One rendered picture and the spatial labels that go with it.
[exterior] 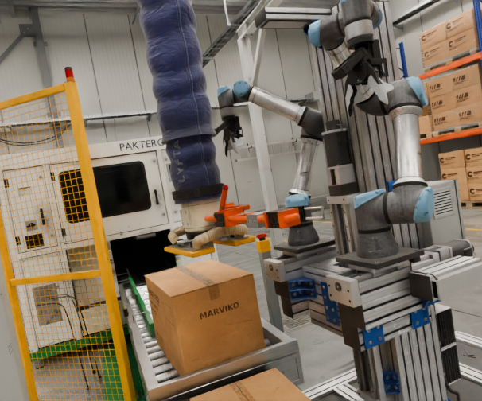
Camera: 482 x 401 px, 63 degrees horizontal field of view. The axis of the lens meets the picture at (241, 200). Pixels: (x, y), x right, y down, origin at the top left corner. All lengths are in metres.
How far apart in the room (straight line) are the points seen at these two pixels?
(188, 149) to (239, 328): 0.85
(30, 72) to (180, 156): 9.47
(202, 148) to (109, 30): 9.91
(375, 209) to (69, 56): 10.14
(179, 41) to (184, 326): 1.19
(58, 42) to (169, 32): 9.53
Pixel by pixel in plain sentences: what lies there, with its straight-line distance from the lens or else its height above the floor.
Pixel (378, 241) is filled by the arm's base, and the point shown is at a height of 1.09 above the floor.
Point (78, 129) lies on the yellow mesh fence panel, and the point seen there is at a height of 1.83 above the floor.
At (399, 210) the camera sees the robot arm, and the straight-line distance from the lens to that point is 1.42.
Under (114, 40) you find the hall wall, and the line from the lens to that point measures 11.34.
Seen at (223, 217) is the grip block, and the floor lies 1.26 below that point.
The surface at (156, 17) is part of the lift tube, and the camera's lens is 1.74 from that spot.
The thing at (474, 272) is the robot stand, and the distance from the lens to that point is 1.62.
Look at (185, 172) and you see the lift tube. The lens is 1.62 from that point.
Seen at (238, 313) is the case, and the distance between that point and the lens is 1.87.
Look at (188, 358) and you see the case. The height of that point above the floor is 0.67.
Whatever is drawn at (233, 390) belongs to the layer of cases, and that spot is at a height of 0.54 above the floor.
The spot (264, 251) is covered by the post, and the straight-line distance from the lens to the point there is 2.40.
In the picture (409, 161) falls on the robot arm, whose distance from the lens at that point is 1.47.
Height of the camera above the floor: 1.39
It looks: 3 degrees down
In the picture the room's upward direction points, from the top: 10 degrees counter-clockwise
